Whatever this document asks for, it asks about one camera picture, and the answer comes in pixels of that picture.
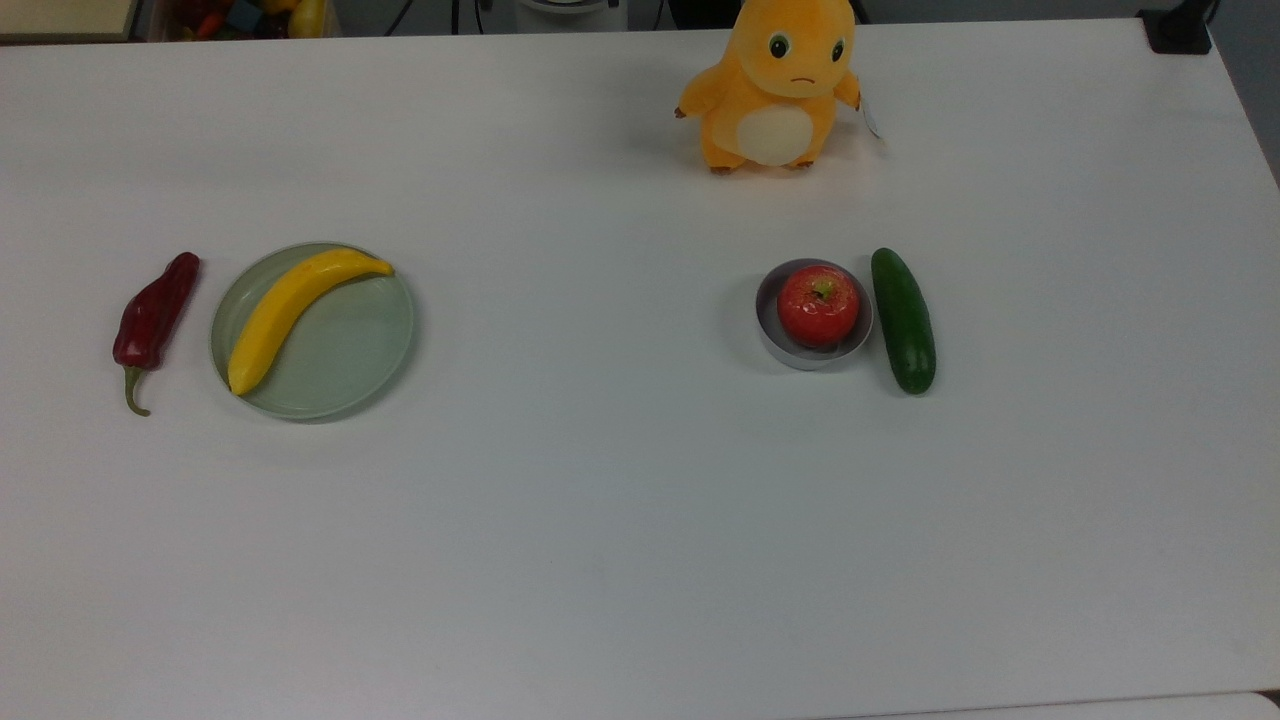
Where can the yellow banana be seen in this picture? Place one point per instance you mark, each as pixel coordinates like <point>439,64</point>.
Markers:
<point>280,310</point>

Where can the green cucumber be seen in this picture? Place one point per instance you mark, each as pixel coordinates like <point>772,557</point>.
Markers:
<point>905,320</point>

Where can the pale green plastic plate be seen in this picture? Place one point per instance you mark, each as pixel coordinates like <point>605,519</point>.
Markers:
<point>350,350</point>

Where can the small metal bowl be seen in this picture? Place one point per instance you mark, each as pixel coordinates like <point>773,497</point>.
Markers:
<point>790,352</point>

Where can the box of toy fruit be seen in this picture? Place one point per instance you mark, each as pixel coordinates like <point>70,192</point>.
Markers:
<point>240,18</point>

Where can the red chili pepper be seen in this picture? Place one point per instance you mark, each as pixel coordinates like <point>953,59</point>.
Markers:
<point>155,315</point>

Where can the wooden board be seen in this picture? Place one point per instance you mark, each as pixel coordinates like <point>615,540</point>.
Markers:
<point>65,18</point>

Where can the red apple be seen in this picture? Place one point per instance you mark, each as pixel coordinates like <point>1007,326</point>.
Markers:
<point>818,305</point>

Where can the black stand base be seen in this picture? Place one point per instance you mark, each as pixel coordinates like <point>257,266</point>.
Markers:
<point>1180,28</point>

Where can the orange dinosaur plush toy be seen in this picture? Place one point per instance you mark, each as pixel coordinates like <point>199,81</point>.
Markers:
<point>775,100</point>

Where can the white paper tag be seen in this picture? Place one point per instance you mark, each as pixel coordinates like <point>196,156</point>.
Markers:
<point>873,120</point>

